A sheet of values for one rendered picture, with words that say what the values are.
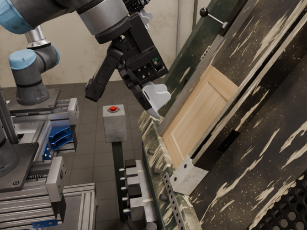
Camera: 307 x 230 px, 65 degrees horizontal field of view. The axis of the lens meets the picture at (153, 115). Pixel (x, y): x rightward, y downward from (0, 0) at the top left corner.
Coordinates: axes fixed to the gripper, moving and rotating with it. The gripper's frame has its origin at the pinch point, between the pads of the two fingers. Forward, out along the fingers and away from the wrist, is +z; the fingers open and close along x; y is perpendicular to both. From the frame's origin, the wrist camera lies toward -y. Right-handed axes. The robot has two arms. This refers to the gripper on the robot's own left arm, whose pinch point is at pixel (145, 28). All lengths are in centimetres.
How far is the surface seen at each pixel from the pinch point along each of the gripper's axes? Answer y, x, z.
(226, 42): 30.4, 0.2, 19.8
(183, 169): 18, -52, 35
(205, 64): 20.9, -6.7, 23.0
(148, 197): -7, -56, 50
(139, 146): -110, 31, 116
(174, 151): 5, -38, 42
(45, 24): -255, 156, -26
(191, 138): 15, -36, 38
